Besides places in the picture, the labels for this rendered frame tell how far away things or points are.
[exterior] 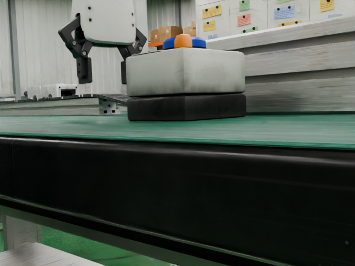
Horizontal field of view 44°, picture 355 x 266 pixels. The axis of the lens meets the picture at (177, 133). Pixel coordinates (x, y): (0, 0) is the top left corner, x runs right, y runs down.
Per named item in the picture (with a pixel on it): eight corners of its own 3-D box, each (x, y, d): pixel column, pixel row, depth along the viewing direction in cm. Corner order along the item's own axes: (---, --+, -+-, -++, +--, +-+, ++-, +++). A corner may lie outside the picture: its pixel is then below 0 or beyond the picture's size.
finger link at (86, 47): (92, 23, 72) (97, 56, 72) (66, 24, 68) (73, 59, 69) (102, 20, 69) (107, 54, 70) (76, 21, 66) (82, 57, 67)
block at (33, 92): (22, 113, 160) (20, 87, 159) (50, 112, 168) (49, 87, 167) (35, 112, 153) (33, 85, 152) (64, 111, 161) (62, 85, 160)
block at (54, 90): (36, 112, 151) (34, 85, 150) (65, 111, 159) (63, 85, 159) (50, 112, 144) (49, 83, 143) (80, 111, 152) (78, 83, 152)
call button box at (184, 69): (126, 121, 41) (123, 53, 40) (198, 116, 47) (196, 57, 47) (185, 121, 35) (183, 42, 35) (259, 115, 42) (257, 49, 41)
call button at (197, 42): (154, 62, 40) (153, 39, 40) (185, 63, 43) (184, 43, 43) (184, 57, 37) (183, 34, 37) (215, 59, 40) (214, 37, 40)
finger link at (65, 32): (96, 10, 71) (102, 45, 72) (54, 11, 66) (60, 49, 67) (101, 9, 70) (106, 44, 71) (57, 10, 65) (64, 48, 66)
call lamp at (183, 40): (170, 48, 36) (169, 34, 36) (183, 49, 37) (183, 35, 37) (183, 46, 35) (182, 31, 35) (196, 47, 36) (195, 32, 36)
